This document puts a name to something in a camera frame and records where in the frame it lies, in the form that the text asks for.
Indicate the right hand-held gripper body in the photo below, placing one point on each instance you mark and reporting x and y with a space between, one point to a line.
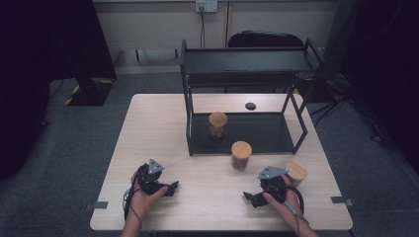
274 188

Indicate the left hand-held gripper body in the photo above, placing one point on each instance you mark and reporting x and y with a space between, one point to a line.
150 179

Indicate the wooden-lid glass jar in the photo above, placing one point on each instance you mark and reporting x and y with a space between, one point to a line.
298 169

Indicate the wooden-lid jar of red fruit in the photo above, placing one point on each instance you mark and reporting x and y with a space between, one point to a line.
241 149

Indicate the black metal two-tier rack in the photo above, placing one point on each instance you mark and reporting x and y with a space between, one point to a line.
260 131

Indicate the wooden-lid jar of tan nuts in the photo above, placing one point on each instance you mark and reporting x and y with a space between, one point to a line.
218 120

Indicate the person's right hand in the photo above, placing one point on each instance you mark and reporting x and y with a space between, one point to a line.
289 204

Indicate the person's left hand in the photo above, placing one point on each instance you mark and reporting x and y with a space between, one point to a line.
140 202

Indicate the black stand base striped tape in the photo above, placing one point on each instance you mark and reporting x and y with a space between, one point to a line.
90 92

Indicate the black chair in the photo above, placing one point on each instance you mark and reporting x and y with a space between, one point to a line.
265 39

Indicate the dark curtain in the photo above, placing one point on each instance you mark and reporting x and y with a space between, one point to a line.
385 65
42 65

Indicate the grey table bracket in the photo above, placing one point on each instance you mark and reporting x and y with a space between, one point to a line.
97 205
341 200

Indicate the beige wall conduit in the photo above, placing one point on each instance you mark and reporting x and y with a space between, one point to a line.
228 23

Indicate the white wall socket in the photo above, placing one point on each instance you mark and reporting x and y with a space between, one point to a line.
206 5

